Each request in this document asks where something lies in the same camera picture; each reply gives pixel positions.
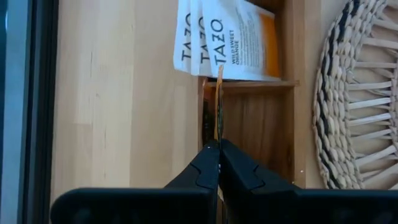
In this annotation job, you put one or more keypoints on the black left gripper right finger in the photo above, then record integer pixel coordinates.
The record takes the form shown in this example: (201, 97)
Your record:
(295, 208)

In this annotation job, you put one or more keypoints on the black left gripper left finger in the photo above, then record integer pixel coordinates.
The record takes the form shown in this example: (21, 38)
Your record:
(140, 205)

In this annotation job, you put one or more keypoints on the wooden tea organizer box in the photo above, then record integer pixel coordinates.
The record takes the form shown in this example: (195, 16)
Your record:
(258, 124)

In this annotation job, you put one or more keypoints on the round woven straw placemat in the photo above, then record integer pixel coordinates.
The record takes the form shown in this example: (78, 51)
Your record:
(332, 124)

